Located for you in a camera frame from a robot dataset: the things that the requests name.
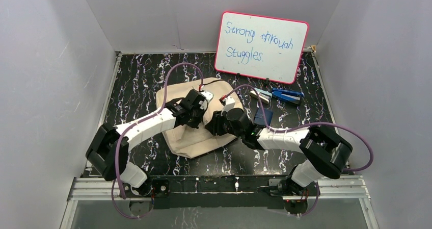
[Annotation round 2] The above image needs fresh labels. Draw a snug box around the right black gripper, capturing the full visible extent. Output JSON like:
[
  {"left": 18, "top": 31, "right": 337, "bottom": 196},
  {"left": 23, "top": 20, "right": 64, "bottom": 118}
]
[{"left": 204, "top": 108, "right": 244, "bottom": 139}]

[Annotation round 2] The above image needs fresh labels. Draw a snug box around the beige canvas backpack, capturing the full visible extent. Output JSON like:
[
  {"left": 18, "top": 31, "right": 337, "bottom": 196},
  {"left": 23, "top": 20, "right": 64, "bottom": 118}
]
[{"left": 156, "top": 78, "right": 237, "bottom": 158}]

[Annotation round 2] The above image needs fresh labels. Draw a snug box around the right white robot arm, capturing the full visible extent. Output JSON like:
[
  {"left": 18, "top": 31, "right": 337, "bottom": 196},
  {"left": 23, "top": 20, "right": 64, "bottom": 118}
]
[{"left": 205, "top": 108, "right": 353, "bottom": 195}]

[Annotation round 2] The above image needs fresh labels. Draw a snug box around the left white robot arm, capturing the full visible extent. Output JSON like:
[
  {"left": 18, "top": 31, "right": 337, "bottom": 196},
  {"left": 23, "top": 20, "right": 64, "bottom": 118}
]
[{"left": 85, "top": 89, "right": 213, "bottom": 196}]

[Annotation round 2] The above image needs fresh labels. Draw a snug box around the light blue white stapler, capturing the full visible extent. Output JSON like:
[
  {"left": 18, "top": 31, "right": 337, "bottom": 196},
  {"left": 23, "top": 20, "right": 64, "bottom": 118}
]
[{"left": 249, "top": 88, "right": 273, "bottom": 104}]

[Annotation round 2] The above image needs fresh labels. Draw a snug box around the blue black stapler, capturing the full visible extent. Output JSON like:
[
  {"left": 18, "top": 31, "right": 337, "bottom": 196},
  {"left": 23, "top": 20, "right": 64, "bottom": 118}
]
[{"left": 271, "top": 88, "right": 304, "bottom": 106}]

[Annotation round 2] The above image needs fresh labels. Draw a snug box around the pink framed whiteboard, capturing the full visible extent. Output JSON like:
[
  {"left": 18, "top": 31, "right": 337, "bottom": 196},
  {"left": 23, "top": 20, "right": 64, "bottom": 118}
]
[{"left": 214, "top": 11, "right": 309, "bottom": 84}]

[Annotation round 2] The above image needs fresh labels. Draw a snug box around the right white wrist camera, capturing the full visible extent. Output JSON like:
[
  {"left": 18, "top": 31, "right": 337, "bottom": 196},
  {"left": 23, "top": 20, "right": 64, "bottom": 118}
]
[{"left": 220, "top": 96, "right": 236, "bottom": 112}]

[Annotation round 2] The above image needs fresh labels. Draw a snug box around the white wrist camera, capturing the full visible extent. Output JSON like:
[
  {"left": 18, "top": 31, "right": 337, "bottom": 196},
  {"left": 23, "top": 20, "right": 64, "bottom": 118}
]
[
  {"left": 200, "top": 90, "right": 214, "bottom": 102},
  {"left": 220, "top": 96, "right": 236, "bottom": 112}
]

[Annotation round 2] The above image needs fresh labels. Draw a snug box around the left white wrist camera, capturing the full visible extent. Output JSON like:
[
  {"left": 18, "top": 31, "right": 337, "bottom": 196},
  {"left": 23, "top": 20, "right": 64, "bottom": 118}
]
[{"left": 200, "top": 90, "right": 214, "bottom": 102}]

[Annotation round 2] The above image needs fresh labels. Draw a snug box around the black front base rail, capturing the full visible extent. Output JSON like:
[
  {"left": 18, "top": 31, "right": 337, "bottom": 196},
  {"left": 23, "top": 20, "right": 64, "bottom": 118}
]
[{"left": 150, "top": 175, "right": 310, "bottom": 214}]

